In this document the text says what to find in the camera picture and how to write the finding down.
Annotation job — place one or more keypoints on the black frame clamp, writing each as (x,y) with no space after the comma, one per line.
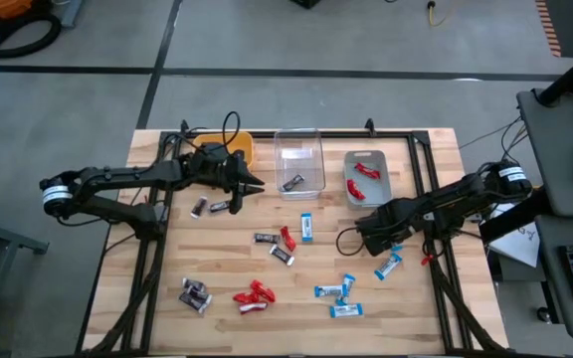
(183,125)
(369,125)

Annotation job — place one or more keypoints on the black support beam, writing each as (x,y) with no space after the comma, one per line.
(515,219)

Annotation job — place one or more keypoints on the black caster wheel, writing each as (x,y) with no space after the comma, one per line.
(544,314)

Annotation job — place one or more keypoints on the black pole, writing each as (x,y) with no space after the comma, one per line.
(570,77)

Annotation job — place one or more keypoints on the grey desk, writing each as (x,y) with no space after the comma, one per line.
(550,149)
(555,298)

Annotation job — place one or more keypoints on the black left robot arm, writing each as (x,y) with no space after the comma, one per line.
(117,175)

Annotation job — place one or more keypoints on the red KitKat candy bar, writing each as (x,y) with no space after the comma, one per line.
(262,291)
(288,238)
(355,189)
(367,170)
(244,298)
(252,307)

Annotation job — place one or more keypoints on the yellow plastic bin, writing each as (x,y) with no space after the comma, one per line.
(244,144)

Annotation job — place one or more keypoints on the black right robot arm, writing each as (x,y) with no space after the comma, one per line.
(465,194)

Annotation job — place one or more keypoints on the clear plastic bin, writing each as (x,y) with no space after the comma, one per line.
(299,149)

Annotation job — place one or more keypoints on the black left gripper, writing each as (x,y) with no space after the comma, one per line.
(212,166)

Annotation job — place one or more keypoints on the red tag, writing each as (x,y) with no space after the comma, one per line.
(427,259)

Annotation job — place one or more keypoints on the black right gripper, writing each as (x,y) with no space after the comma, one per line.
(386,229)

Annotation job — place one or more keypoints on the orange vacuum cleaner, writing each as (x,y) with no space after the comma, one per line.
(3,6)

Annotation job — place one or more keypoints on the grey box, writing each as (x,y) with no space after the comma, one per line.
(70,12)

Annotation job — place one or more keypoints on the grey plastic bin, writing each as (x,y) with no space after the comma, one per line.
(373,194)

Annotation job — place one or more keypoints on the white paper sheet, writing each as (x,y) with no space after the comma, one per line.
(520,246)

